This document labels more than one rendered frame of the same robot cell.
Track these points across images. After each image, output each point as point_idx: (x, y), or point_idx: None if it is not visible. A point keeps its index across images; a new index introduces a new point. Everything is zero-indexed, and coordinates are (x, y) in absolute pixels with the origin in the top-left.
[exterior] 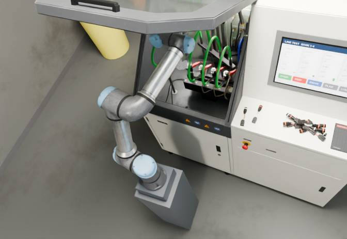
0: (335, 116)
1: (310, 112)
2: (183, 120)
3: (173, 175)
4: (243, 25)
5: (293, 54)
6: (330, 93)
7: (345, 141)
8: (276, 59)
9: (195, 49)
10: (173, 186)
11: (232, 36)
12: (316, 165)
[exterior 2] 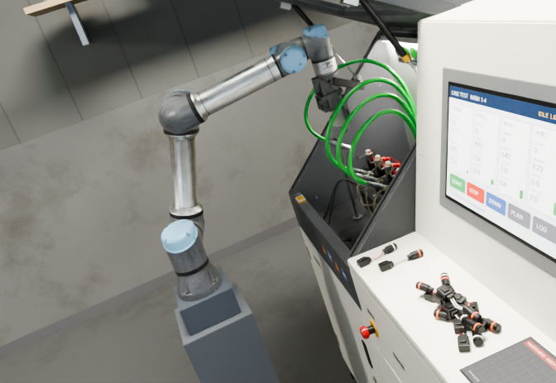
0: (539, 323)
1: (500, 299)
2: (323, 251)
3: (227, 302)
4: (405, 59)
5: (462, 124)
6: (520, 238)
7: (507, 375)
8: (445, 137)
9: None
10: (218, 324)
11: None
12: None
